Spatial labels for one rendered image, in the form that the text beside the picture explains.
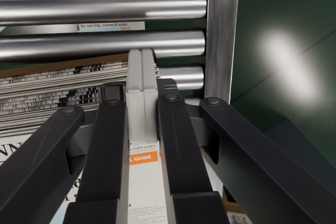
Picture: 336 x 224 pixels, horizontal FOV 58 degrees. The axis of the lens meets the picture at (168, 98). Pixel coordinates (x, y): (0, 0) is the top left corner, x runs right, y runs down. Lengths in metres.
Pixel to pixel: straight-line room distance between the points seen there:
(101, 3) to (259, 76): 1.11
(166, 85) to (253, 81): 1.34
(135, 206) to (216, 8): 0.32
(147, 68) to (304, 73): 1.45
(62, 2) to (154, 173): 0.31
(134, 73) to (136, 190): 0.21
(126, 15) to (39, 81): 0.17
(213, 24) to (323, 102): 1.26
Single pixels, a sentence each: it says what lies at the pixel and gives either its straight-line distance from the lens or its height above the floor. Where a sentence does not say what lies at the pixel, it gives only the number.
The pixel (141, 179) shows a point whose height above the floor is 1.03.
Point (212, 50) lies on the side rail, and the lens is 0.53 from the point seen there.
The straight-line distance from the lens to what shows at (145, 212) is 0.38.
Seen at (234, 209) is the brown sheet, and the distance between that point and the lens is 1.71.
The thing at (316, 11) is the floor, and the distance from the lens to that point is 1.52.
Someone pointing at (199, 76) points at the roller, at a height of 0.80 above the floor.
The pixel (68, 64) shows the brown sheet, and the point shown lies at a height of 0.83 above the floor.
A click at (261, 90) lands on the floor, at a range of 1.54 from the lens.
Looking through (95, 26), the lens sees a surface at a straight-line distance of 1.33.
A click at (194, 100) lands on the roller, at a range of 0.57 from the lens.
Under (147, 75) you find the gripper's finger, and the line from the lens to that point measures 0.16.
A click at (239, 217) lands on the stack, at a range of 1.69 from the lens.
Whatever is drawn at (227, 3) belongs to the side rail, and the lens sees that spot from 0.52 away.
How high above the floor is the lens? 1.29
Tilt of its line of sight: 64 degrees down
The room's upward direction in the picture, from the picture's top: 168 degrees clockwise
